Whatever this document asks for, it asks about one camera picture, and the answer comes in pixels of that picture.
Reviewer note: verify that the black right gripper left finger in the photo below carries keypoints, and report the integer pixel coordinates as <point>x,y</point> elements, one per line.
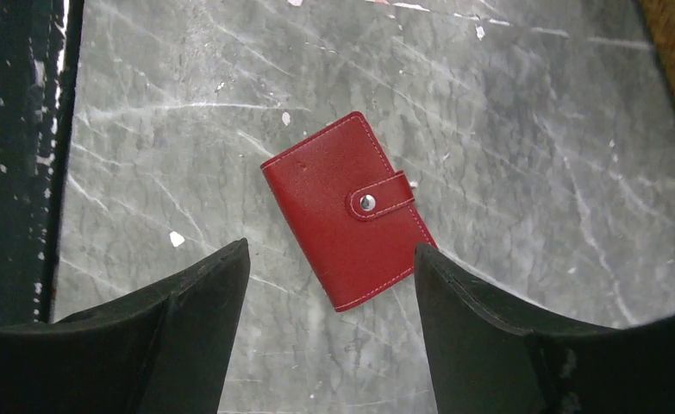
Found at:
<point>164,348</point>

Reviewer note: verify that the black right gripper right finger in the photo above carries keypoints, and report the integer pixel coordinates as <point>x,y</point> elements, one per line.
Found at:
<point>492,352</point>

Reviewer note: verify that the red leather card holder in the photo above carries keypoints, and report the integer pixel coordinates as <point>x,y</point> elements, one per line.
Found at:
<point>353,214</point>

